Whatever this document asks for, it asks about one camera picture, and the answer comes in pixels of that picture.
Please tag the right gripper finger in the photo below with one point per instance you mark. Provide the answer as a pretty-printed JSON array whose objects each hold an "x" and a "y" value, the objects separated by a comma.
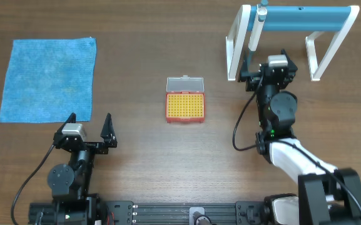
[
  {"x": 243, "y": 75},
  {"x": 291, "y": 65}
]

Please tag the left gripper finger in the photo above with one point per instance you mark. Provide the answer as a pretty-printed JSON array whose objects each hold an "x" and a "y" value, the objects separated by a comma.
[
  {"x": 71, "y": 118},
  {"x": 109, "y": 131}
]

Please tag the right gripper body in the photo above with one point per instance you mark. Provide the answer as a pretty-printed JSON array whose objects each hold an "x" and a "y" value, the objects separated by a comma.
[{"x": 277, "y": 76}]

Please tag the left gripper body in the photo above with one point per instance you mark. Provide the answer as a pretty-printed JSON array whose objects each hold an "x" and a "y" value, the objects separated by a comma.
[{"x": 98, "y": 147}]

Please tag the white pipette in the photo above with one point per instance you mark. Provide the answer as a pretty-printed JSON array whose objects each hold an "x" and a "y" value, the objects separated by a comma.
[{"x": 257, "y": 29}]

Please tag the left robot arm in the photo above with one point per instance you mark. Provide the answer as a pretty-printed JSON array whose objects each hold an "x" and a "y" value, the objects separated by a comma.
[{"x": 70, "y": 181}]

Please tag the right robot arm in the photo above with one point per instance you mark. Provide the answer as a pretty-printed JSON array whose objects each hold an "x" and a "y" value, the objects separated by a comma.
[{"x": 288, "y": 162}]

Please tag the blue cloth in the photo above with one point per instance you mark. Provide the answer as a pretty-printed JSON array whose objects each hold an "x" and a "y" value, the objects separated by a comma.
[{"x": 47, "y": 81}]

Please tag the white and blue stand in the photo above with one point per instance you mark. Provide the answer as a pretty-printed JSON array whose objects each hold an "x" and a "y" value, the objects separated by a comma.
[{"x": 292, "y": 18}]

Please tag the red and yellow tip box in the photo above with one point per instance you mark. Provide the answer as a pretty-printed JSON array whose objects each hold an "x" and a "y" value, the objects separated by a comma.
[{"x": 185, "y": 107}]

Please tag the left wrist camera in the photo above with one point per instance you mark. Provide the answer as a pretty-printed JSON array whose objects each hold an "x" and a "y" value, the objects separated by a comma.
[{"x": 74, "y": 132}]

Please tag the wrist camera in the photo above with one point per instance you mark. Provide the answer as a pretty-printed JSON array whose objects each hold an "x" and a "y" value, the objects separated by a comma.
[
  {"x": 74, "y": 132},
  {"x": 277, "y": 61}
]

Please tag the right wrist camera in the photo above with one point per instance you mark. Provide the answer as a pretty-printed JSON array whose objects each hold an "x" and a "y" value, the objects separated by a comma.
[{"x": 277, "y": 61}]

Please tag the mounting rail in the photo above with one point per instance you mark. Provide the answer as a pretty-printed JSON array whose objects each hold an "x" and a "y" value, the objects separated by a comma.
[{"x": 167, "y": 212}]

